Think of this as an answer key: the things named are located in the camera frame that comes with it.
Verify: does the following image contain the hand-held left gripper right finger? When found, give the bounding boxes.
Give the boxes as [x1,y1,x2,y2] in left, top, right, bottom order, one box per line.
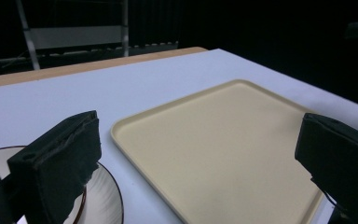
[294,112,358,224]

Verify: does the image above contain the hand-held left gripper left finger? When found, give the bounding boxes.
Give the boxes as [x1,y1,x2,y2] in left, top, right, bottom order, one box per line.
[7,110,103,224]

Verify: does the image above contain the white plate with brown rim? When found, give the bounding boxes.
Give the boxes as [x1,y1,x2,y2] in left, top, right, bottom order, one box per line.
[0,145,125,224]

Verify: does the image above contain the beige plastic tray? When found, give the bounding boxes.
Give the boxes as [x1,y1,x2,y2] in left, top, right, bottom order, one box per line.
[110,78,324,224]

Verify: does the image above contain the white table cover sheet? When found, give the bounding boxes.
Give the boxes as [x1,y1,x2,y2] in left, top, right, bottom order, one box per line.
[0,48,358,224]

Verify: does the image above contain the metal chair frame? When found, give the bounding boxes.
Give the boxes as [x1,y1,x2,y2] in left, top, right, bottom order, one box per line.
[0,0,179,71]

